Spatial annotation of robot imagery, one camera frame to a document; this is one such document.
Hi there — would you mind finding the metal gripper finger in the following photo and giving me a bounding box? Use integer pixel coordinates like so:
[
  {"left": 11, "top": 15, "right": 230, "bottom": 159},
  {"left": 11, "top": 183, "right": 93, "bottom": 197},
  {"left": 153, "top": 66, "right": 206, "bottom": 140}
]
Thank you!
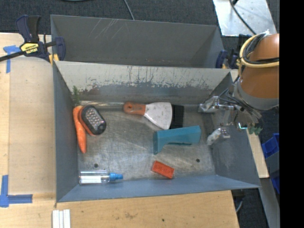
[
  {"left": 198, "top": 95, "right": 230, "bottom": 114},
  {"left": 206, "top": 126, "right": 231, "bottom": 146}
]

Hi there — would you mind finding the teal angled foam block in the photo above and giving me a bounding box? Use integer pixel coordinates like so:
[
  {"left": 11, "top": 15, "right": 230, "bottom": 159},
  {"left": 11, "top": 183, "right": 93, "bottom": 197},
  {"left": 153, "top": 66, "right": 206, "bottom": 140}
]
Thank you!
[{"left": 152, "top": 125, "right": 202, "bottom": 155}]

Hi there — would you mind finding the red flat block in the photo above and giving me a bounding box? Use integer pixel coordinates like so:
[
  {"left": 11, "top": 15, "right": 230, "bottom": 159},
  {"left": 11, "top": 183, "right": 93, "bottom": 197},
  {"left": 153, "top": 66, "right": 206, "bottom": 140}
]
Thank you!
[{"left": 151, "top": 160, "right": 175, "bottom": 180}]

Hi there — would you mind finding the grey metal bin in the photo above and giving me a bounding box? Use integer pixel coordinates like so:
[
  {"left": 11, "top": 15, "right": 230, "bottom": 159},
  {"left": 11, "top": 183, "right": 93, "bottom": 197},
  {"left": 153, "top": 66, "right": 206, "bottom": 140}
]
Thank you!
[{"left": 50, "top": 14, "right": 262, "bottom": 203}]

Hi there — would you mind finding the black and orange work light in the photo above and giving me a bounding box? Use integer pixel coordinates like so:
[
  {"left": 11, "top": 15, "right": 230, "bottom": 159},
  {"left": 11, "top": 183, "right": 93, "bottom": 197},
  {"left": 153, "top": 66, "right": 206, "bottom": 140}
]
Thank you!
[{"left": 80, "top": 104, "right": 107, "bottom": 137}]

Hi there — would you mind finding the clear spray bottle blue cap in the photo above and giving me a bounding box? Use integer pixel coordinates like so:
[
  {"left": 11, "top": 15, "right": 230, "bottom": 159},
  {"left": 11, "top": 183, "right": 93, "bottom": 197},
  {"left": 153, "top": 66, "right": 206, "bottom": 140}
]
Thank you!
[{"left": 78, "top": 170, "right": 124, "bottom": 186}]

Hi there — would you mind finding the orange toy carrot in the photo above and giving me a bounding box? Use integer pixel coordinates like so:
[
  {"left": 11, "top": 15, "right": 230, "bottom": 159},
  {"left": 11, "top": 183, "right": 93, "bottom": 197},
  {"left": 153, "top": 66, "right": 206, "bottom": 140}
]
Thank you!
[{"left": 72, "top": 85, "right": 88, "bottom": 154}]

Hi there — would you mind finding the pale wood board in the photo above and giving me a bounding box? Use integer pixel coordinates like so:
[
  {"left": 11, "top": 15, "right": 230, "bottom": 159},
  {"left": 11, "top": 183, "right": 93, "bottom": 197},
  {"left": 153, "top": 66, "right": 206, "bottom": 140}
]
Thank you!
[{"left": 8, "top": 56, "right": 57, "bottom": 196}]

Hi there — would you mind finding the orange-handled metal scraper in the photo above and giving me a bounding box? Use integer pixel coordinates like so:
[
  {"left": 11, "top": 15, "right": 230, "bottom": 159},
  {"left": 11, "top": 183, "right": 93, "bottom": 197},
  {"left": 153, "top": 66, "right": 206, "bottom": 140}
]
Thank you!
[{"left": 123, "top": 101, "right": 173, "bottom": 131}]

